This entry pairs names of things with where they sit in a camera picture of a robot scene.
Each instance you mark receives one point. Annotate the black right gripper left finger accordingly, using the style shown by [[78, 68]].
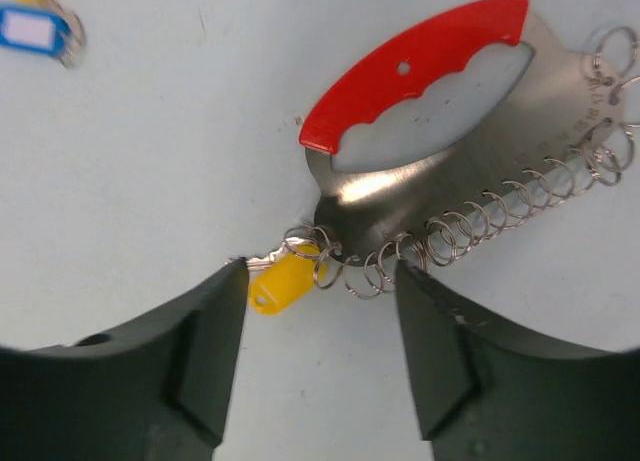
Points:
[[157, 387]]

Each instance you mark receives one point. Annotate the red-handled metal key organizer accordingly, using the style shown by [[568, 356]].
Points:
[[558, 131]]

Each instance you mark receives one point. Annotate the blue tag key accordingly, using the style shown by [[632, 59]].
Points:
[[46, 29]]

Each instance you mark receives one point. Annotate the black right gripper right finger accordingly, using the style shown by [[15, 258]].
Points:
[[487, 388]]

